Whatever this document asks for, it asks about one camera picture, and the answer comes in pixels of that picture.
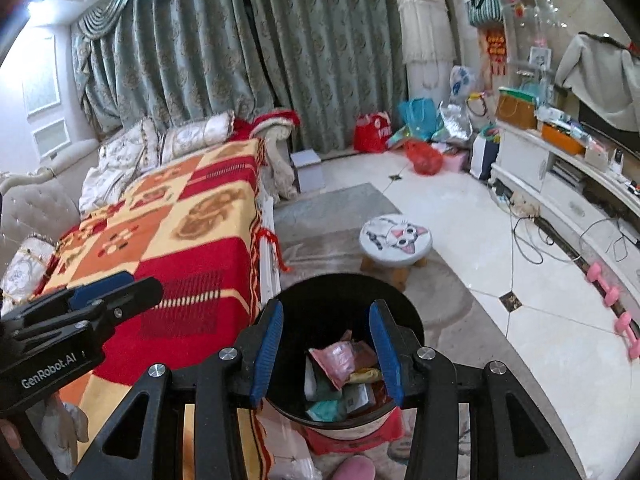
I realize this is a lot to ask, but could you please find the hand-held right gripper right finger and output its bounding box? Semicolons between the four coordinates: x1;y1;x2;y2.
369;300;583;480

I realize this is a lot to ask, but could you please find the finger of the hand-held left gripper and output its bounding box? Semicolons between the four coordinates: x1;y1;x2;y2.
20;276;165;332
0;270;136;333

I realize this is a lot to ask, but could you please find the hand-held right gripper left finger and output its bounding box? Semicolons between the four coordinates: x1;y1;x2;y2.
72;299;285;480

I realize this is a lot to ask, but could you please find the pink packet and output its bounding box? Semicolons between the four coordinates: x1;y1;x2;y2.
307;342;378;391

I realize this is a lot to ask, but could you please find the black trash bin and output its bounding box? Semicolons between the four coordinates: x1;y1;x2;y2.
255;272;426;431

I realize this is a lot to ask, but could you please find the teal wavy tissue packet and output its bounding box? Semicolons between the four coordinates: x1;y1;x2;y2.
305;400;348;423

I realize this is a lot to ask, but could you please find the white embroidered pillow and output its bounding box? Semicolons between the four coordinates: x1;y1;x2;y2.
97;117;161;176
0;234;58;306
160;111;236;163

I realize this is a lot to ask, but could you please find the red and yellow printed blanket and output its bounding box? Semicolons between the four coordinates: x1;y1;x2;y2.
42;137;281;480

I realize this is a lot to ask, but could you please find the grey tufted sofa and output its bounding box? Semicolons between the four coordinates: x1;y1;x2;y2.
0;140;301;311

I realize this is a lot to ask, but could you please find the white quilted cloth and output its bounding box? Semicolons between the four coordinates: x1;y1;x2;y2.
80;165;146;218

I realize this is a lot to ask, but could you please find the cat print stool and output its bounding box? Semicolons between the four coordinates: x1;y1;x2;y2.
359;214;433;291

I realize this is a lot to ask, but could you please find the pink slipper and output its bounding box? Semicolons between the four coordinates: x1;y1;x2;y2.
332;455;376;480

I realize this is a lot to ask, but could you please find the grey rug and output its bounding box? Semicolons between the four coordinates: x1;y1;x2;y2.
272;182;401;261

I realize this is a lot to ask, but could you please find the white box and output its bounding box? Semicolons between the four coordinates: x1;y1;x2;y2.
290;150;325;193

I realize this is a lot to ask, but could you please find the red plastic bag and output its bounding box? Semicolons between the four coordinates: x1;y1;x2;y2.
404;140;445;176

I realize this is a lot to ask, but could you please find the white power strip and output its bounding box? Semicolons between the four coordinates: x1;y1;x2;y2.
507;195;538;218

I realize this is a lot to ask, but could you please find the red gift bag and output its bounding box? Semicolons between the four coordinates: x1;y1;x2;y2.
353;112;392;153

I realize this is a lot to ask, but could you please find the white and navy bag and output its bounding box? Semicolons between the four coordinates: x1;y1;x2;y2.
470;132;501;181

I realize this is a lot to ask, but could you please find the red throw cloth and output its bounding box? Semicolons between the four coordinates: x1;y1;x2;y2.
232;107;300;141

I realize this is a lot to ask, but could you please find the pink dumbbell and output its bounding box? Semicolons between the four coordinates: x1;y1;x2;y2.
614;311;640;361
586;261;621;307

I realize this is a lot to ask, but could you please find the blue tote bag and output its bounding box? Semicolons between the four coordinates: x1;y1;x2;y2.
398;98;441;141

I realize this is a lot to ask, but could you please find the silver foil bag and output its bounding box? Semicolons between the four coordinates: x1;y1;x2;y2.
435;102;473;148

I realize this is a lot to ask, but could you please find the white tv cabinet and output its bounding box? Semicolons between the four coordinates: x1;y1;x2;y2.
490;120;640;311

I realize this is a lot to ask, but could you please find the orange box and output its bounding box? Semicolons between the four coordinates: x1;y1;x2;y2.
541;122;586;156

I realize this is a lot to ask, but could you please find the white plastic bag blue print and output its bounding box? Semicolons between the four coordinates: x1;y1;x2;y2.
449;65;478;103

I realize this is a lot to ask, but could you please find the black television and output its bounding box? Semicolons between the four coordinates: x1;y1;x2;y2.
577;95;640;148

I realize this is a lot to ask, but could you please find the red hanging decoration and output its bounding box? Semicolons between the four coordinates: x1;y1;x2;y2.
484;27;508;78

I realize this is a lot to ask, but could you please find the lace-covered standing air conditioner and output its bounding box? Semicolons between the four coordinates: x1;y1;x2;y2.
390;0;458;101

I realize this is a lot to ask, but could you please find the grey cloth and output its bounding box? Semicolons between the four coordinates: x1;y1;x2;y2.
555;31;640;133

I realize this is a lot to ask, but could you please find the striped tote bag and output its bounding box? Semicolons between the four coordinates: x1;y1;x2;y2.
466;0;506;26

